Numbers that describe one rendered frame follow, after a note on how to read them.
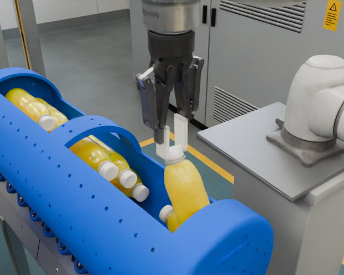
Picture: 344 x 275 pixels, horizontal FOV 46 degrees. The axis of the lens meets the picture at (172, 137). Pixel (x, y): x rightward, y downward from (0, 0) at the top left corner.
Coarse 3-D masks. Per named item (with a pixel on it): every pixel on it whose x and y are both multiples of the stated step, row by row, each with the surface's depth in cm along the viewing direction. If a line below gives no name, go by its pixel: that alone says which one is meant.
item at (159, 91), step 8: (168, 72) 64; (168, 80) 65; (160, 88) 67; (168, 88) 66; (160, 96) 67; (168, 96) 67; (160, 104) 68; (168, 104) 68; (160, 112) 68; (160, 120) 68; (160, 128) 69
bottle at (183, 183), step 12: (168, 168) 74; (180, 168) 73; (192, 168) 74; (168, 180) 74; (180, 180) 73; (192, 180) 73; (168, 192) 75; (180, 192) 73; (192, 192) 73; (204, 192) 75; (180, 204) 74; (192, 204) 73; (204, 204) 74; (180, 216) 75
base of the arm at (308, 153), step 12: (276, 120) 130; (276, 132) 124; (276, 144) 121; (288, 144) 118; (300, 144) 114; (312, 144) 113; (324, 144) 113; (336, 144) 118; (300, 156) 114; (312, 156) 113; (324, 156) 114
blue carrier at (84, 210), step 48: (0, 96) 104; (48, 96) 129; (0, 144) 97; (48, 144) 86; (48, 192) 81; (96, 192) 73; (96, 240) 70; (144, 240) 64; (192, 240) 61; (240, 240) 66
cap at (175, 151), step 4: (172, 148) 75; (176, 148) 74; (180, 148) 74; (172, 152) 73; (176, 152) 73; (180, 152) 74; (172, 156) 73; (176, 156) 74; (180, 156) 74; (168, 160) 74
